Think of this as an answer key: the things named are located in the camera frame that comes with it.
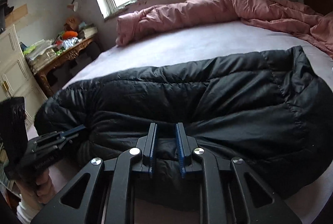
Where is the cream cabinet with gold handles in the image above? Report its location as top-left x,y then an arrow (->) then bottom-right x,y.
0,25 -> 47,129

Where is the ornate wooden side table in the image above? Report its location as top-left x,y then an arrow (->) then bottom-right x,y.
34,34 -> 99,98

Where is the pink quilt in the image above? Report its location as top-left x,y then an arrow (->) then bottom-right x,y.
116,0 -> 332,56

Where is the orange plush toy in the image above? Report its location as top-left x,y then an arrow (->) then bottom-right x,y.
62,31 -> 78,40

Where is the left hand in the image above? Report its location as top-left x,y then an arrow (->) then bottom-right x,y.
15,169 -> 56,209

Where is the stack of books on table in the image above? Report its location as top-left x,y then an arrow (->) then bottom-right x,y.
78,24 -> 98,39

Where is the stack of papers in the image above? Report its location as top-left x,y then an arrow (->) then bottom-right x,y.
23,39 -> 57,75

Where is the pink wall lamp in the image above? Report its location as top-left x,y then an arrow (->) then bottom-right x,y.
67,0 -> 79,12

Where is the black quilted down jacket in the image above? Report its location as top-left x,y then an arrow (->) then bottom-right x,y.
34,46 -> 332,210

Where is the bed with pink sheet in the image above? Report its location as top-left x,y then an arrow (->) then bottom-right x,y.
50,21 -> 332,223

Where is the black bag on cabinet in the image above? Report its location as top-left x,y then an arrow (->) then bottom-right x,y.
0,0 -> 14,34

